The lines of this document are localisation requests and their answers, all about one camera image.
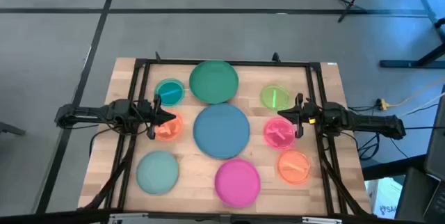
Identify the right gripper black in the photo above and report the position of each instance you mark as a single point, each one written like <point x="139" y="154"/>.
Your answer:
<point x="306" y="114"/>

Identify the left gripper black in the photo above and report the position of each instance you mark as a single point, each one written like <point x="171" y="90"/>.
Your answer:
<point x="153" y="116"/>

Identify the orange cup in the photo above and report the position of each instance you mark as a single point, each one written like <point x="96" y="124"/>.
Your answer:
<point x="172" y="130"/>
<point x="293" y="166"/>

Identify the medium light teal plate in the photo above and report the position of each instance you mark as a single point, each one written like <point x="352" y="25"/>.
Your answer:
<point x="157" y="172"/>

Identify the large blue plastic plate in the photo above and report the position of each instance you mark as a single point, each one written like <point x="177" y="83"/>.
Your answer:
<point x="221" y="130"/>

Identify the large green plastic plate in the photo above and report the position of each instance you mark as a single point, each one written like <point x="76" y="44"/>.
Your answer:
<point x="213" y="82"/>

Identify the medium magenta plastic plate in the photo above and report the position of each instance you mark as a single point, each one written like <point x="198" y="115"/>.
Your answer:
<point x="237" y="183"/>

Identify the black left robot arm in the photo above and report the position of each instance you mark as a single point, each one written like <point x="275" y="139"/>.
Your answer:
<point x="87" y="114"/>

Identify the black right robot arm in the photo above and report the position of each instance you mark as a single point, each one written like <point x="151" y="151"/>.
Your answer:
<point x="365" y="121"/>

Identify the green translucent cup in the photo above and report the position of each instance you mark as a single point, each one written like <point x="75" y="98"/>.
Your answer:
<point x="274" y="97"/>

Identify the pink translucent cup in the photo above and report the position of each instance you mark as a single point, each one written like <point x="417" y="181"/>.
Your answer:
<point x="278" y="135"/>

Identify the teal translucent cup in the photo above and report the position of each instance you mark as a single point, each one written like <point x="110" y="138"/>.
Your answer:
<point x="172" y="90"/>

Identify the yellow power plug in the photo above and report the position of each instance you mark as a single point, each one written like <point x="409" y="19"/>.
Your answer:
<point x="382" y="104"/>

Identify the black floor beam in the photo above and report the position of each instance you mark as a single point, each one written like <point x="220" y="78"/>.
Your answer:
<point x="393" y="168"/>

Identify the white cardboard box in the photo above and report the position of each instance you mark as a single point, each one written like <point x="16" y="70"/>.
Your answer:
<point x="382" y="199"/>

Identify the grey furniture foot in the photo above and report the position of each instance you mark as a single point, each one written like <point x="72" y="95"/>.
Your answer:
<point x="12" y="129"/>

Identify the black metal table frame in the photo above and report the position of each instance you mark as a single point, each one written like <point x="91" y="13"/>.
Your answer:
<point x="226" y="62"/>

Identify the black overhead mount bar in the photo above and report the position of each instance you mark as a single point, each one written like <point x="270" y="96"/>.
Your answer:
<point x="52" y="217"/>

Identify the black desk frame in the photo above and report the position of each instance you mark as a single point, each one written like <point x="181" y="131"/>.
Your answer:
<point x="426" y="5"/>

